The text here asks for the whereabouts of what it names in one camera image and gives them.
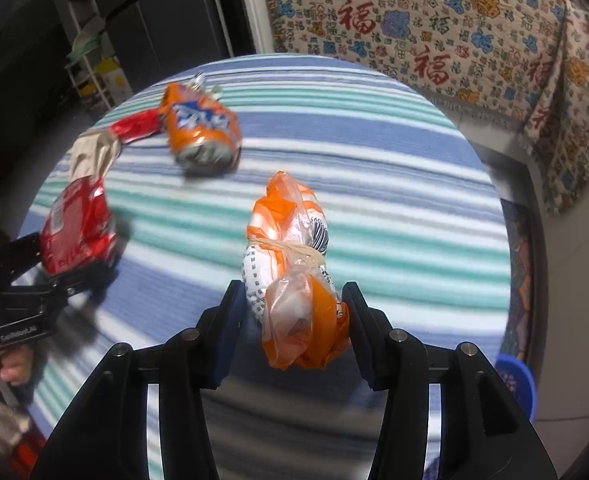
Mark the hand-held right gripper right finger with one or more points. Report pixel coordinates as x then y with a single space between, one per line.
367 350

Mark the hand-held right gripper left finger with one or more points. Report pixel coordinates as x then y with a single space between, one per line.
227 340

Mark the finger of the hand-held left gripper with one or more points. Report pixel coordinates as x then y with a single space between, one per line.
84 280
17 256

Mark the red snack packet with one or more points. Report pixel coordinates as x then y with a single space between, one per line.
74 225

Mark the orange plastic bag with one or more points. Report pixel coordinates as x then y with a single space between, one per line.
294 320

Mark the blue plastic waste basket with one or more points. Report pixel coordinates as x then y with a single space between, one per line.
517 380

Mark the person's left hand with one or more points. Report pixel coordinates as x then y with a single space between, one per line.
14 366

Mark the crumpled beige paper bag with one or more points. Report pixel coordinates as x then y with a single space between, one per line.
92 152

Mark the person's orange garment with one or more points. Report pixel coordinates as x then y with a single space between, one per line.
24 460

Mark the red wrapper strip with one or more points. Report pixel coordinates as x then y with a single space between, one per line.
137 127

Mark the striped round tablecloth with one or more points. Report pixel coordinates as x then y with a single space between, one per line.
374 185

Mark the crushed orange soda can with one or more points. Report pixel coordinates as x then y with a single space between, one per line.
199 125

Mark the yellow cardboard box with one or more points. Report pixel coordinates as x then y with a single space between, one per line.
110 81

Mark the pale green plastic bag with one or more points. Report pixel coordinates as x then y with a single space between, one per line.
85 37

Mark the dark grey refrigerator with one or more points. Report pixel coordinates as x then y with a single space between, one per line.
174 20

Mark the printed floral cloth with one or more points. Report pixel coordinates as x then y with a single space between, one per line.
574 110
399 20

